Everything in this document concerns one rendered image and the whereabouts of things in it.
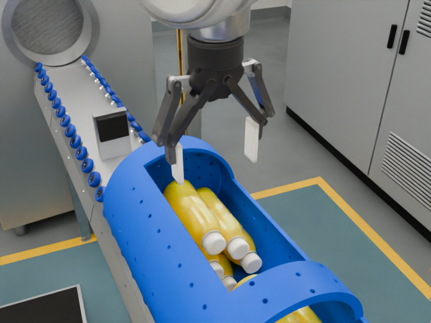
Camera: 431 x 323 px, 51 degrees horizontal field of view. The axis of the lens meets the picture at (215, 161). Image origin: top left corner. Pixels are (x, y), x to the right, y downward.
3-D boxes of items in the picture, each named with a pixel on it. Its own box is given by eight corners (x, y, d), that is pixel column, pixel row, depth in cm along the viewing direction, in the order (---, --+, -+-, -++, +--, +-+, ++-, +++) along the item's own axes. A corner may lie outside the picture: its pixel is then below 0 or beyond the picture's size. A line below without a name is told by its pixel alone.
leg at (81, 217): (90, 233, 245) (68, 135, 210) (93, 240, 241) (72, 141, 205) (79, 237, 243) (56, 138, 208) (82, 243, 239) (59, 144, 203)
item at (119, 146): (129, 149, 144) (124, 106, 136) (133, 155, 141) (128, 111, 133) (99, 157, 141) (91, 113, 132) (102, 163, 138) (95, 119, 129)
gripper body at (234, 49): (229, 20, 63) (228, 81, 68) (174, 29, 60) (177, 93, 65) (258, 36, 57) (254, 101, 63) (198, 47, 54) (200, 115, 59)
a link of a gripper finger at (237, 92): (210, 73, 64) (217, 66, 64) (250, 116, 71) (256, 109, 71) (223, 83, 61) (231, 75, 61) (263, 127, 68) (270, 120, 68)
